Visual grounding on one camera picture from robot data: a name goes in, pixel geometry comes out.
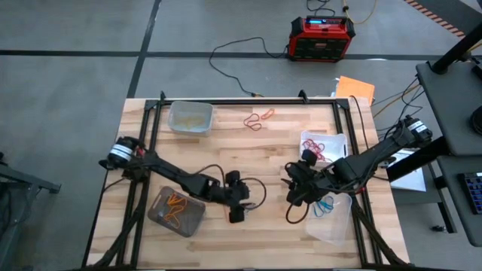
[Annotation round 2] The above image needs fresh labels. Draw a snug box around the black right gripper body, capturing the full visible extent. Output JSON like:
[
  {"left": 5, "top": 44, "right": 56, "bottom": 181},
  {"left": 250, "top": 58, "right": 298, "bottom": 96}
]
[{"left": 285, "top": 160, "right": 335, "bottom": 197}]

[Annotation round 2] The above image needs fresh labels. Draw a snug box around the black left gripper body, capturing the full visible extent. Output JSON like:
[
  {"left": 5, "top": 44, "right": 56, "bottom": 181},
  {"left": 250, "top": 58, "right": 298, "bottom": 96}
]
[{"left": 208, "top": 181, "right": 252, "bottom": 208}]

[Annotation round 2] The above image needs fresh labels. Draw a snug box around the white plastic basket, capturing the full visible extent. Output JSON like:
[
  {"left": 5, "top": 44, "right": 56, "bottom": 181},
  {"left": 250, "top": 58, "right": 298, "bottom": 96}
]
[{"left": 300, "top": 130, "right": 349, "bottom": 169}]

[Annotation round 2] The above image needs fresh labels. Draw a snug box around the smoky grey plastic basket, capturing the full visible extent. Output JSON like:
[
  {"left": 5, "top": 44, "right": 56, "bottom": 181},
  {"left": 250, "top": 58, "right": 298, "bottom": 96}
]
[{"left": 147, "top": 187, "right": 207, "bottom": 239}]

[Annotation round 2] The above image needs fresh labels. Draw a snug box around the clear plastic basket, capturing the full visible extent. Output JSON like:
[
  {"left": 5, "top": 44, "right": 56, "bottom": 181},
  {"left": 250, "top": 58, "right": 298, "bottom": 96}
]
[{"left": 304, "top": 184, "right": 354, "bottom": 247}]

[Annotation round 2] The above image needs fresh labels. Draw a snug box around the orange paper folder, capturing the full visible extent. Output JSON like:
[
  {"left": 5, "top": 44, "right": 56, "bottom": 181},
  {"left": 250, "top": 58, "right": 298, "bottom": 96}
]
[{"left": 334, "top": 75, "right": 377, "bottom": 107}]

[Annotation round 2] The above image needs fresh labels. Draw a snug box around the frosted translucent plastic basket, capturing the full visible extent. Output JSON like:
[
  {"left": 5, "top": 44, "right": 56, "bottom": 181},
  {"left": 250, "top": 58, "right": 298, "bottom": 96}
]
[{"left": 168, "top": 100, "right": 215, "bottom": 137}]

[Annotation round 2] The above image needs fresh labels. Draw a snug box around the white paper sheet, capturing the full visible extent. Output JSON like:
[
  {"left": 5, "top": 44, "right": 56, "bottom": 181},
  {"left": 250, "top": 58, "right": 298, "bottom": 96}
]
[{"left": 387, "top": 148, "right": 428, "bottom": 193}]

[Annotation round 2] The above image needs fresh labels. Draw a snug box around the red portable power station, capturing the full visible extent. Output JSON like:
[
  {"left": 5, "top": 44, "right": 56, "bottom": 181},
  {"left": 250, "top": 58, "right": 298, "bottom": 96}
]
[{"left": 287, "top": 15, "right": 356, "bottom": 62}]

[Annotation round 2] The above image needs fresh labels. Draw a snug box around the grey desk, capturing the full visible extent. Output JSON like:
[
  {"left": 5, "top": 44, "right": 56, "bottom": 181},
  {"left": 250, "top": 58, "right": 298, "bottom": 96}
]
[
  {"left": 415, "top": 59, "right": 482, "bottom": 157},
  {"left": 436, "top": 154, "right": 482, "bottom": 248}
]

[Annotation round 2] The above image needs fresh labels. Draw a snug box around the black backlit keyboard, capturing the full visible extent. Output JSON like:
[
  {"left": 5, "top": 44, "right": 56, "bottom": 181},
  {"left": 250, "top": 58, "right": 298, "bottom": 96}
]
[{"left": 457, "top": 172, "right": 482, "bottom": 216}]

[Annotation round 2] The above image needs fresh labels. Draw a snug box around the black round object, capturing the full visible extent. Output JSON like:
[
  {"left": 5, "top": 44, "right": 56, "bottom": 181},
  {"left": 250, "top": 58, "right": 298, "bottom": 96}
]
[{"left": 469, "top": 105, "right": 482, "bottom": 137}]

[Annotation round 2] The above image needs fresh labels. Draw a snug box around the black pole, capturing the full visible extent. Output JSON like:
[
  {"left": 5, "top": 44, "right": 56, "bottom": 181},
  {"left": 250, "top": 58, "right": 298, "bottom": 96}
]
[{"left": 430, "top": 22, "right": 482, "bottom": 75}]

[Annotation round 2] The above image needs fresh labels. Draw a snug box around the grey metal stand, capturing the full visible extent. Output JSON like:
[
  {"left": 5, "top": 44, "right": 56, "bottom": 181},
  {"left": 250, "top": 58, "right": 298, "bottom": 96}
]
[{"left": 0, "top": 151, "right": 62, "bottom": 271}]

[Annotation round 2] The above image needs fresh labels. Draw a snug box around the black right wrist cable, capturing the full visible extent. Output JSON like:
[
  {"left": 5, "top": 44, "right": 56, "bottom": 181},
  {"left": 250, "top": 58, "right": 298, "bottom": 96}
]
[{"left": 284, "top": 201, "right": 312, "bottom": 225}]

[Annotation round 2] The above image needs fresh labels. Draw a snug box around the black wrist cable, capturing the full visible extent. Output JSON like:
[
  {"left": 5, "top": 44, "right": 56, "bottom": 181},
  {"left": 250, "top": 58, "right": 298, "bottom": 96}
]
[
  {"left": 195, "top": 163, "right": 268, "bottom": 211},
  {"left": 284, "top": 201, "right": 312, "bottom": 225}
]

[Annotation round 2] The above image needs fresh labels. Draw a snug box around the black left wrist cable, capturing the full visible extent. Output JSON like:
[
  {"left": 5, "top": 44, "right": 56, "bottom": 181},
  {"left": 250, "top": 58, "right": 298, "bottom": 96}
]
[{"left": 195, "top": 163, "right": 268, "bottom": 211}]

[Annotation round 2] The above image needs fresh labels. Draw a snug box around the black table cable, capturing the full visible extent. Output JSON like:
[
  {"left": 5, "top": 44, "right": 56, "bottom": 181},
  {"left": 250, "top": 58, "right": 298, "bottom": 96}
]
[{"left": 348, "top": 94, "right": 369, "bottom": 150}]

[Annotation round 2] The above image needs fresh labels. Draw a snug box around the black metal table frame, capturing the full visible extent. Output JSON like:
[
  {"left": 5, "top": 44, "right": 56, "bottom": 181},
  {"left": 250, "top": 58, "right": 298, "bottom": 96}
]
[{"left": 81, "top": 90, "right": 415, "bottom": 271}]

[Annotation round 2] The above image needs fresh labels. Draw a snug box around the black power cable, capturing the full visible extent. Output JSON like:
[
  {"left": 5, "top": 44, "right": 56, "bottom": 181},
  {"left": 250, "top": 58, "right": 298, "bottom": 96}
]
[{"left": 209, "top": 36, "right": 291, "bottom": 98}]

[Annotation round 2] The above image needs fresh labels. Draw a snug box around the yellow cable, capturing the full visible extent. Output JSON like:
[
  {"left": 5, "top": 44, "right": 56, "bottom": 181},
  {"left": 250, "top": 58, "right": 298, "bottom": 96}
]
[{"left": 342, "top": 0, "right": 377, "bottom": 26}]

